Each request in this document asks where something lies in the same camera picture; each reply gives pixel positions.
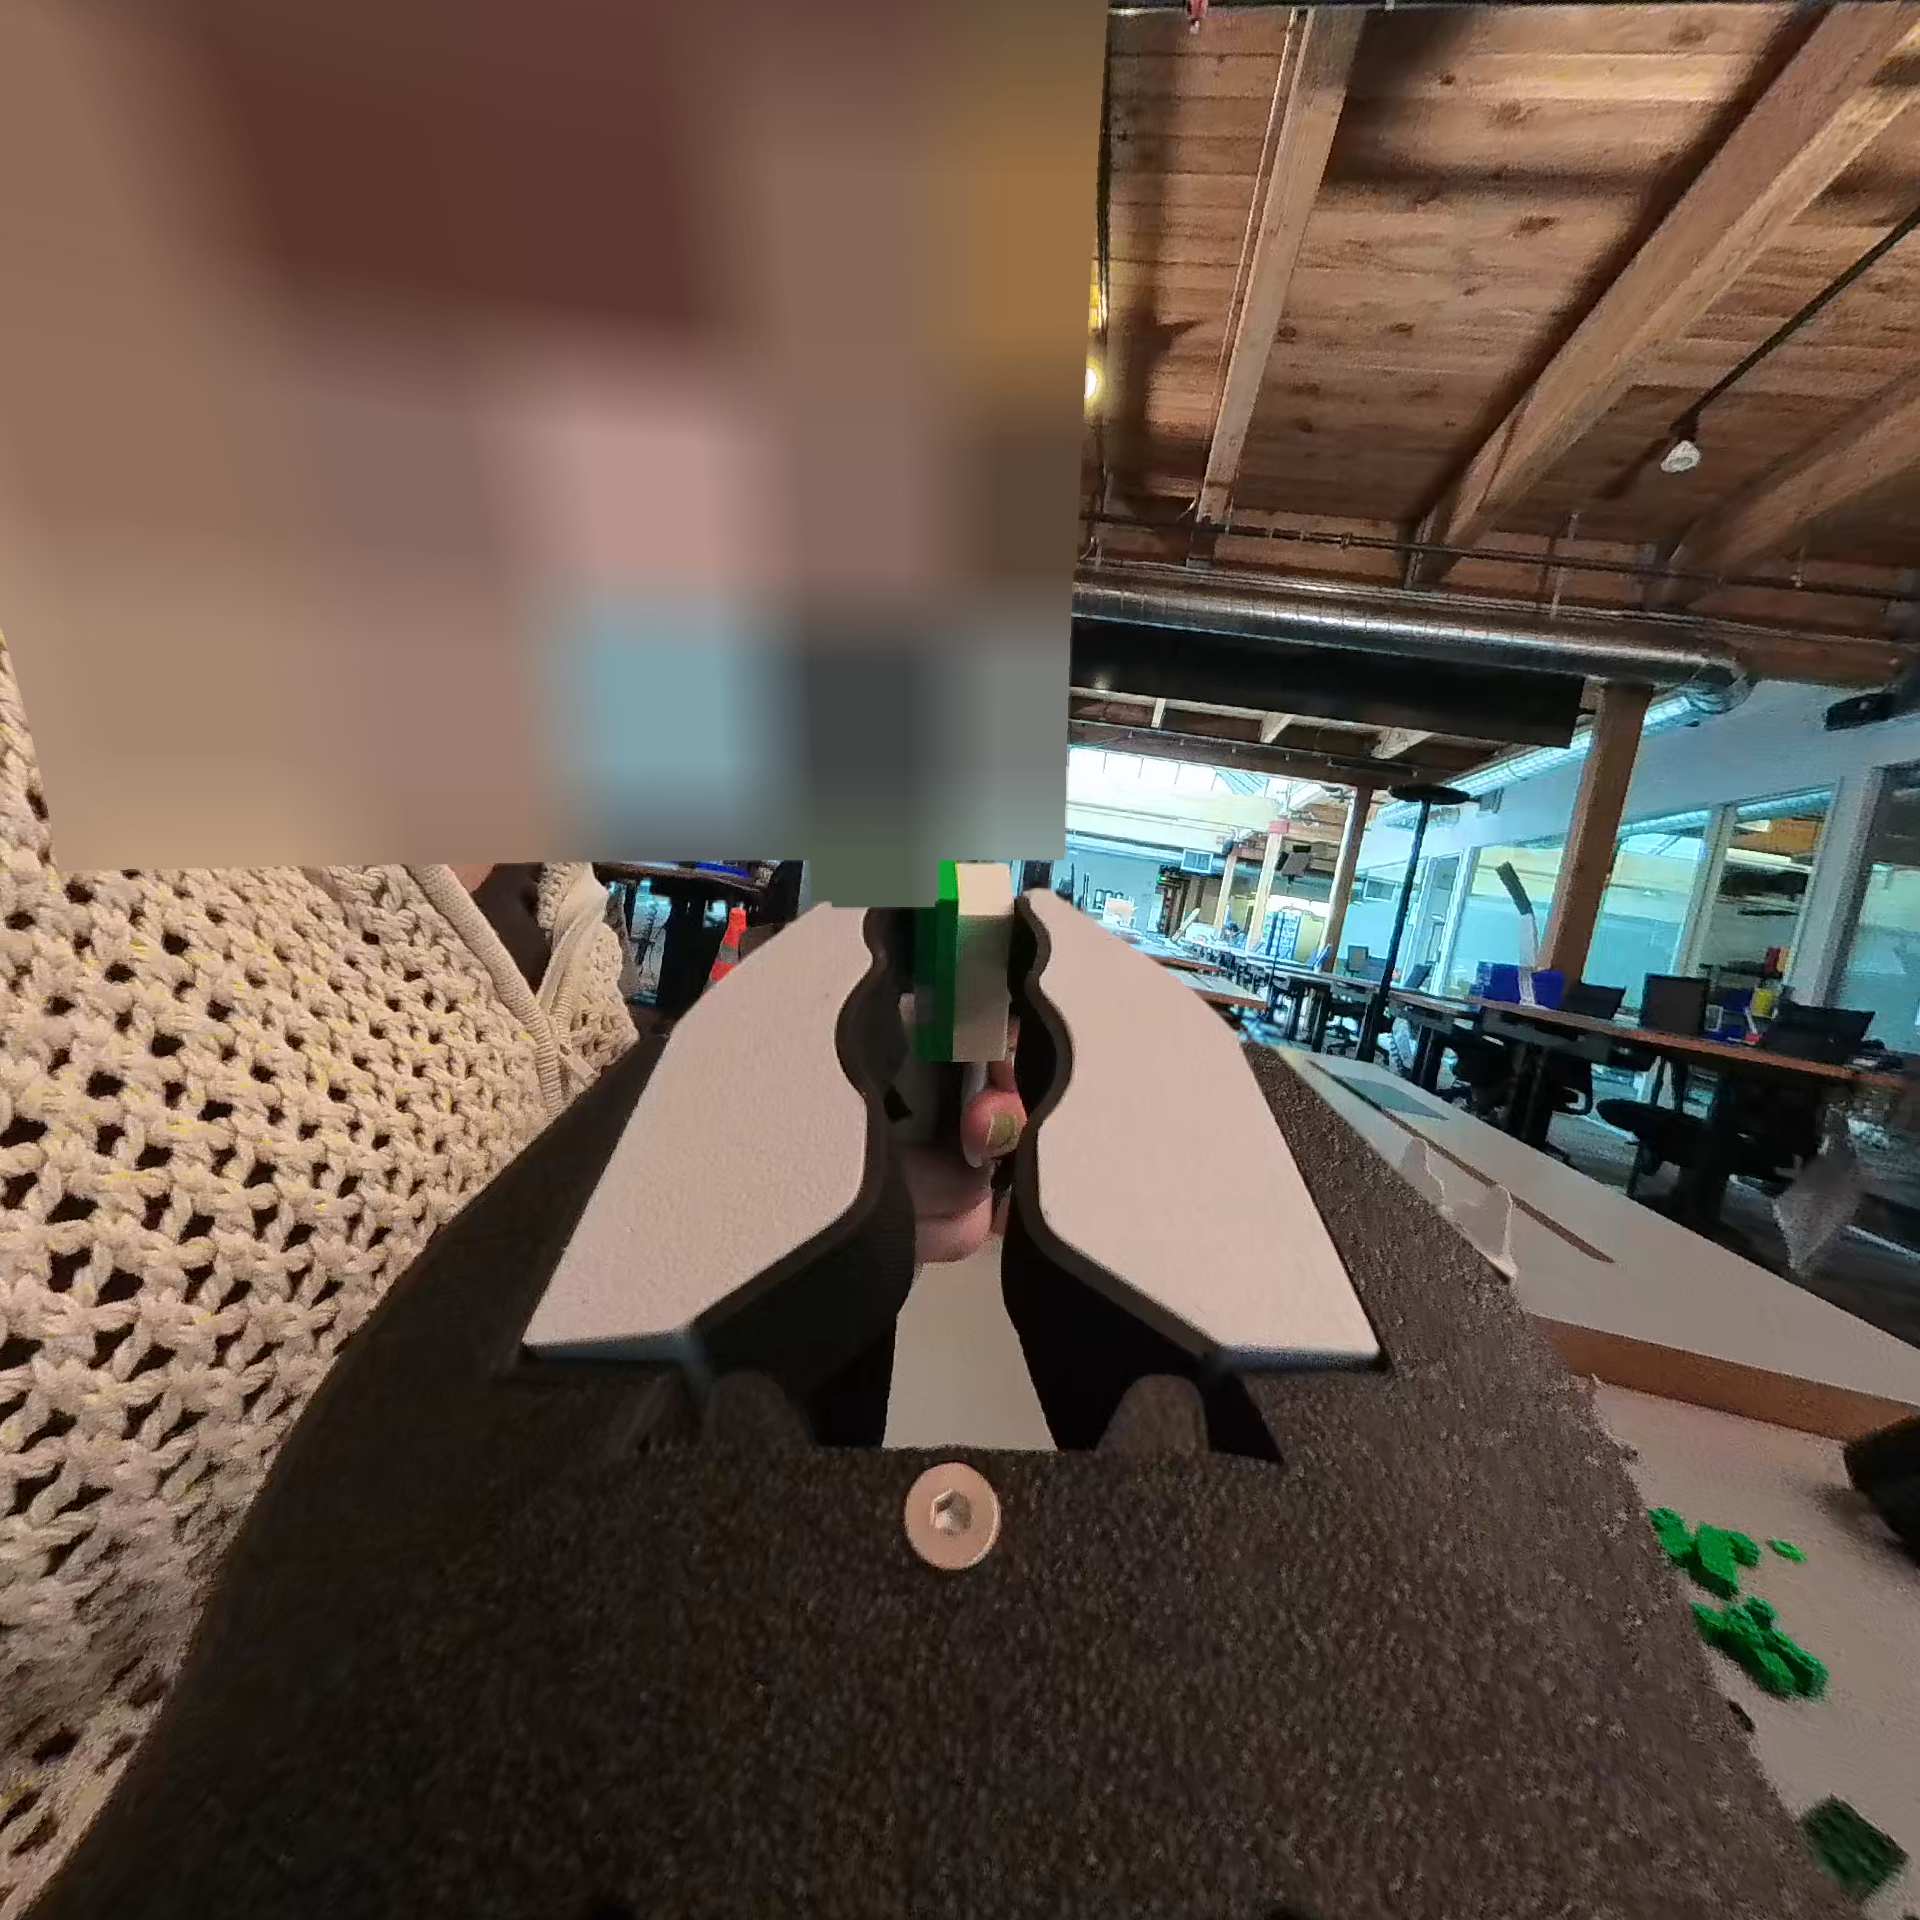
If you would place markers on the silver ventilation duct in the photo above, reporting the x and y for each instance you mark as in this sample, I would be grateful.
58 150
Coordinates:
1350 617

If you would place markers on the white lego brick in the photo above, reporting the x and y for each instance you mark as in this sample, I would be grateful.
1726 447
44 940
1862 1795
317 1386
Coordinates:
984 961

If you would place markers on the group of black office chairs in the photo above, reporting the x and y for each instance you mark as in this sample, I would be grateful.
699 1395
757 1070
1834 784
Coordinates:
1663 1112

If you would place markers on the neighbouring grey table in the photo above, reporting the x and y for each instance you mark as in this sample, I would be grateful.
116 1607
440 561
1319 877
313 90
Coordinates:
1649 1276

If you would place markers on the pile of dark green pieces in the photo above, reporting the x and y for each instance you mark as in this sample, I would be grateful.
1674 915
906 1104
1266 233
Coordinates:
1854 1846

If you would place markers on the person's knit sweater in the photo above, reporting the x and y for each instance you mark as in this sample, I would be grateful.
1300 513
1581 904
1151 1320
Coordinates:
223 1201

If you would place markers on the pile of green lego bricks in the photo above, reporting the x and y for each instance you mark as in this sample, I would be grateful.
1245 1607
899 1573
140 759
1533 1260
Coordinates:
1709 1554

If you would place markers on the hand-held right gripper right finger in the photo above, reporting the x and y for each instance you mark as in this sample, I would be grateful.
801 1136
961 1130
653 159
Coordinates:
1186 1185

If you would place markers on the black floor lamp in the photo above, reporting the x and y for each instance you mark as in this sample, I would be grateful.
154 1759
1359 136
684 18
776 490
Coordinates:
1429 792

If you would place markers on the white ceiling spotlight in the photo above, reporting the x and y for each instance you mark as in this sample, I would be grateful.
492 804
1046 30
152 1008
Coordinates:
1681 451

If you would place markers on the orange traffic cone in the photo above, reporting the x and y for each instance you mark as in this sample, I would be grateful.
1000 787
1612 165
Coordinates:
731 946

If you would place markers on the wooden support post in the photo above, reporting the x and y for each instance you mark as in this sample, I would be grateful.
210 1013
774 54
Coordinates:
1592 828
1350 855

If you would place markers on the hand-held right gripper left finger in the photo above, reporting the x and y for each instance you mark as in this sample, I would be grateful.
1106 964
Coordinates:
721 1185

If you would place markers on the green lego panel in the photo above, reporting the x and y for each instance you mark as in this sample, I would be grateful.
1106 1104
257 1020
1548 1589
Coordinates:
936 976

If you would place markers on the white wedge-shaped part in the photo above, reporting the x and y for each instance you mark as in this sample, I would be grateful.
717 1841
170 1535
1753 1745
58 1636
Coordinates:
1490 1229
1424 1171

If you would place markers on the clear plastic bag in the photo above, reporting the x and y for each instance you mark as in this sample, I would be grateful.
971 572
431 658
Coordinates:
1828 1201

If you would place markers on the person's left hand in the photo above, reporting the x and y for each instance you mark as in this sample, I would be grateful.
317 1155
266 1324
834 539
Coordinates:
954 1185

